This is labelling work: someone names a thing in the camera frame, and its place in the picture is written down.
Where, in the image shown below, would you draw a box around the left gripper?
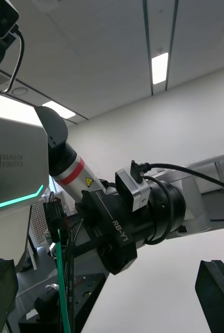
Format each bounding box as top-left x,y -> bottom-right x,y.
65,189 -> 155,276

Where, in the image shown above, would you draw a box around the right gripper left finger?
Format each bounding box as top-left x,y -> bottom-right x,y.
0,258 -> 19,333

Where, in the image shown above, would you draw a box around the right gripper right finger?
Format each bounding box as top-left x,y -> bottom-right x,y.
194,259 -> 224,333

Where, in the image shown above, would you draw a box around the red black green cable bundle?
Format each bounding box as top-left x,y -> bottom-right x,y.
43,192 -> 85,333

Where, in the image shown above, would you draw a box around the white perforated panel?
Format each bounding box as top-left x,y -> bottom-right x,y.
30,191 -> 66,245

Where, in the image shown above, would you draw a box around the pale grey robot torso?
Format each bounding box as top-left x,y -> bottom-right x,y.
0,114 -> 50,273

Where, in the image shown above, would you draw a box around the grey desk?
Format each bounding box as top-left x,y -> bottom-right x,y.
187,150 -> 224,195

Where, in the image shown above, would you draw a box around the ceiling light panel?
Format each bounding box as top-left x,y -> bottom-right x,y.
151,52 -> 169,85
42,100 -> 77,120

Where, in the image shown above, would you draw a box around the round ceiling detector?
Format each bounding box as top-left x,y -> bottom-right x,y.
12,87 -> 29,96

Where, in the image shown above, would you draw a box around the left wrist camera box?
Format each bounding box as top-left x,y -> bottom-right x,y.
115,168 -> 151,213

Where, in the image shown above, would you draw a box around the robot head camera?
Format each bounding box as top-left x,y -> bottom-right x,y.
0,0 -> 26,94

